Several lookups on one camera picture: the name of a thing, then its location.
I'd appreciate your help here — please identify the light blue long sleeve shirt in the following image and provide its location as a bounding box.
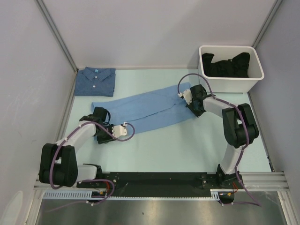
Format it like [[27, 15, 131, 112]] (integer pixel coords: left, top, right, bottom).
[[91, 85, 195, 134]]

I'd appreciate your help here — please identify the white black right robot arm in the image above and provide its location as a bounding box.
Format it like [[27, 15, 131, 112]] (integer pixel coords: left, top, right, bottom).
[[178, 84, 259, 188]]

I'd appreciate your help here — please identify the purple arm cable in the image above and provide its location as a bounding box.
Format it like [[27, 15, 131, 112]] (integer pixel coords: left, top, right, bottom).
[[46, 121, 135, 208], [176, 73, 262, 207]]

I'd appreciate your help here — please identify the black shirt in bin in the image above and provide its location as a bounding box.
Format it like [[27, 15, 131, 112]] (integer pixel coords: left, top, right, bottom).
[[202, 52, 250, 78]]

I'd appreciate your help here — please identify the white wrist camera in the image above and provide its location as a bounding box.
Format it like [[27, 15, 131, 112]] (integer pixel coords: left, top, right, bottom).
[[112, 122, 128, 138], [178, 89, 193, 105]]

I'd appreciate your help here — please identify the folded dark blue checked shirt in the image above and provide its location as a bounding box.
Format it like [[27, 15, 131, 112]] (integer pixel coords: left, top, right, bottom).
[[74, 67, 116, 97]]

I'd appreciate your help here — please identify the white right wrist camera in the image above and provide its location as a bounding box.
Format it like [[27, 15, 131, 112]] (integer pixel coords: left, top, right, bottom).
[[178, 89, 193, 105]]

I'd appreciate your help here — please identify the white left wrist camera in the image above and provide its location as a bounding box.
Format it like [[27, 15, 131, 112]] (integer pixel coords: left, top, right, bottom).
[[112, 122, 128, 138]]

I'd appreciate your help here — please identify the aluminium frame rail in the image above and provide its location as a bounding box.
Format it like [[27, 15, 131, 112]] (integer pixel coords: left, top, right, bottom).
[[33, 171, 289, 190]]

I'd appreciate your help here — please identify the white slotted cable duct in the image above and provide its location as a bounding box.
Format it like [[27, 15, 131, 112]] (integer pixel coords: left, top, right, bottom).
[[43, 190, 219, 201]]

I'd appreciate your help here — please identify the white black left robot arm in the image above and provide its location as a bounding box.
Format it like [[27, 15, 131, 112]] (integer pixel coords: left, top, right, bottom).
[[39, 107, 113, 189]]

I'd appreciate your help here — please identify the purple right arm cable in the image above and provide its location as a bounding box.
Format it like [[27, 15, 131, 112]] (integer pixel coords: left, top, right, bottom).
[[176, 73, 262, 207]]

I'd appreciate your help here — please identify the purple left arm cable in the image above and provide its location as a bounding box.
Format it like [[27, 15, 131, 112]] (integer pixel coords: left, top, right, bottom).
[[46, 121, 135, 208]]

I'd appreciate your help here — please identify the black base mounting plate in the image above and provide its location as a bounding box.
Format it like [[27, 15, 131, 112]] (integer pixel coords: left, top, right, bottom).
[[76, 171, 245, 198]]

